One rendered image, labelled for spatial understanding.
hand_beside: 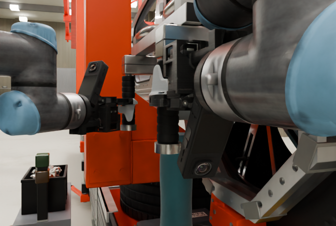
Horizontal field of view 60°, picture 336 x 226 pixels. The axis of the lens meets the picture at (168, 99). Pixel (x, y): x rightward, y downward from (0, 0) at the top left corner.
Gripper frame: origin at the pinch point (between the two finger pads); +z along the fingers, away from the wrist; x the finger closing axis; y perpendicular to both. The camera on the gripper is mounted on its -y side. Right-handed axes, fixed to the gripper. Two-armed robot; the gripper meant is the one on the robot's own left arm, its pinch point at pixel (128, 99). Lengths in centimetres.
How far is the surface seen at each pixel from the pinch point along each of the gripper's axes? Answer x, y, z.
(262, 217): 36.1, 22.8, -6.7
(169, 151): 25.2, 7.6, -25.8
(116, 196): -56, 56, 71
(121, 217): -36, 56, 48
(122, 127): -0.4, 7.1, -2.0
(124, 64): 0.3, -9.3, -2.3
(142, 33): 7.1, -16.6, -4.3
